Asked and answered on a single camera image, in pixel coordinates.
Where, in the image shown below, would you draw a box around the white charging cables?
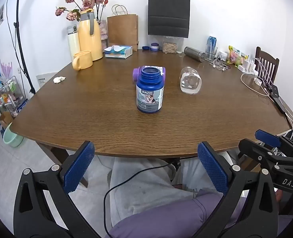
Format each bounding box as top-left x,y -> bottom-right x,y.
241,58 -> 293,139

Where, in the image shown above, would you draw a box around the white power strip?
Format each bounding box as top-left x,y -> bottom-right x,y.
237,57 -> 257,73

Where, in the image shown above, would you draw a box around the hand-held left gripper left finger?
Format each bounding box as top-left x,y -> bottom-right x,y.
13,140 -> 102,238

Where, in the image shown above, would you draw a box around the colourful snack packet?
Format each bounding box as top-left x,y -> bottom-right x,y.
227,45 -> 249,68

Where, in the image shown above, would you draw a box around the wooden chair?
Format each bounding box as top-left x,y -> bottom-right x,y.
254,46 -> 280,85

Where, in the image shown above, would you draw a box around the white earphones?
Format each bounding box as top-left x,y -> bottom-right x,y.
209,57 -> 232,71

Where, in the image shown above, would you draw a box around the yellow mug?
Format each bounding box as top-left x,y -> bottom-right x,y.
72,50 -> 94,71

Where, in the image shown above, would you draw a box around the person's right hand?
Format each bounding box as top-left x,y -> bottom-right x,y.
275,190 -> 293,207

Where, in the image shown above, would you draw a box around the green plastic basin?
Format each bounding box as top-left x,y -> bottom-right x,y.
3,123 -> 25,148

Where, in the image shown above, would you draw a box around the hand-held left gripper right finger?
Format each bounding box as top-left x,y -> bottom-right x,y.
193,141 -> 279,238

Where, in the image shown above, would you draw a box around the cream thermos bottle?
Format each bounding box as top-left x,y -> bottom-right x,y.
67,24 -> 81,55

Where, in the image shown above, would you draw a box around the metal mesh cylinder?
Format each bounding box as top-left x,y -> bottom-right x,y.
184,46 -> 207,62

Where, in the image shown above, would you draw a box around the black cable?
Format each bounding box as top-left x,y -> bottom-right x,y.
103,162 -> 182,238

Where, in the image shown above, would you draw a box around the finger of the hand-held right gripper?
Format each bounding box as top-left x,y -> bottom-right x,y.
238,139 -> 293,172
255,129 -> 293,154

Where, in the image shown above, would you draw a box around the person's purple top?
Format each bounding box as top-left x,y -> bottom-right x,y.
110,192 -> 293,238

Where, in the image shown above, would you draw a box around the dried pink roses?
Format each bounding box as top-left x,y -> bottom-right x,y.
55,0 -> 110,22

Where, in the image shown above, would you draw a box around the black paper bag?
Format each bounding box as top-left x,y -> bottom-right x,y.
148,0 -> 191,39

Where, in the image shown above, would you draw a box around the metal storage rack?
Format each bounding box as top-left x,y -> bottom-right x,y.
0,76 -> 29,129

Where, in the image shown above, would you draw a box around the clear glass cup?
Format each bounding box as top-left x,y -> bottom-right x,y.
180,67 -> 202,96

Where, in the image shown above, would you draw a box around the brown paper bag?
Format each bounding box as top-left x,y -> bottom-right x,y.
107,4 -> 139,52

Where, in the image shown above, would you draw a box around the black light stand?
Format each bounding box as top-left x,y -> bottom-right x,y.
13,0 -> 36,95

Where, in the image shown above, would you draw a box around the clear snack container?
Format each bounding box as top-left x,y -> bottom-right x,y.
162,36 -> 178,54

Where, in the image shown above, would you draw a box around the black flat device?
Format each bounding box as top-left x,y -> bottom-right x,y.
267,84 -> 289,116

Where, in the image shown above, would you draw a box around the blue supplement bottle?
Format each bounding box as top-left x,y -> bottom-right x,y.
136,66 -> 165,114

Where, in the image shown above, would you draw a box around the clear plastic holder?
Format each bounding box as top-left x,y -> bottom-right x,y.
205,44 -> 218,61

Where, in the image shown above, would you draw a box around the purple bottle lying down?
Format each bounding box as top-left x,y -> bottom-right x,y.
132,67 -> 167,83

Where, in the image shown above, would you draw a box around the tissue box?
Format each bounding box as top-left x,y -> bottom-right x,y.
104,45 -> 133,59

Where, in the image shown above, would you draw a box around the yellow thermos jug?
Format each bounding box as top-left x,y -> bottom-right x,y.
77,9 -> 104,61

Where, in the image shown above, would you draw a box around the cardboard box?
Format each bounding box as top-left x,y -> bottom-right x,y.
0,111 -> 15,129

